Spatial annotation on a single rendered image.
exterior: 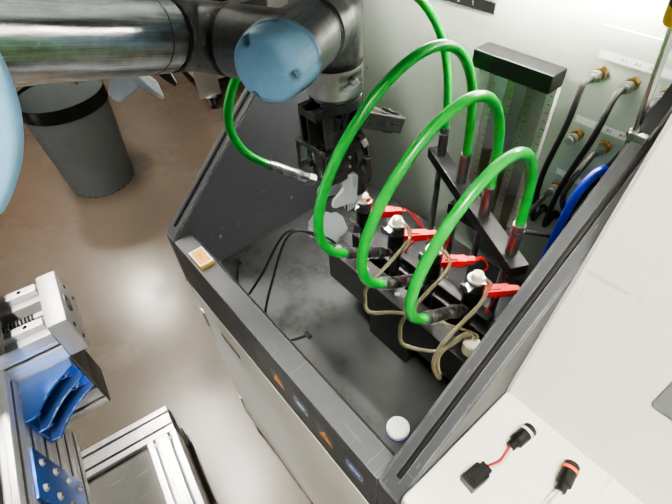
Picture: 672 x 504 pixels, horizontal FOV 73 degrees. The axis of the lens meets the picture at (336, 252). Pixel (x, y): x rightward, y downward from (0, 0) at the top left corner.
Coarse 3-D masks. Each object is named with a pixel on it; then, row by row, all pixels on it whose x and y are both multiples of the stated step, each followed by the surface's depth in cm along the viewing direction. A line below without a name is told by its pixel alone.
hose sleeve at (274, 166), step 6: (270, 162) 77; (276, 162) 78; (270, 168) 77; (276, 168) 78; (282, 168) 78; (288, 168) 79; (294, 168) 80; (282, 174) 79; (288, 174) 79; (294, 174) 79; (300, 174) 80; (306, 174) 81; (300, 180) 81; (306, 180) 81
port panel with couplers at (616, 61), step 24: (600, 48) 63; (624, 48) 61; (648, 48) 59; (600, 72) 63; (624, 72) 62; (648, 72) 60; (600, 96) 66; (624, 96) 64; (576, 120) 71; (624, 120) 65; (576, 144) 73; (600, 144) 69; (552, 168) 78; (576, 168) 75; (552, 192) 77
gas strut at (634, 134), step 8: (664, 16) 38; (664, 24) 38; (664, 40) 40; (664, 48) 41; (664, 56) 41; (656, 64) 42; (664, 64) 42; (656, 72) 43; (656, 80) 44; (648, 88) 45; (648, 96) 46; (648, 104) 47; (640, 112) 48; (640, 120) 49; (632, 128) 51; (640, 128) 50; (632, 136) 51; (640, 136) 51; (648, 136) 51; (624, 144) 52
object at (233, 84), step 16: (416, 0) 65; (432, 16) 67; (448, 64) 73; (240, 80) 66; (448, 80) 75; (448, 96) 78; (224, 112) 69; (448, 128) 82; (240, 144) 73; (256, 160) 76
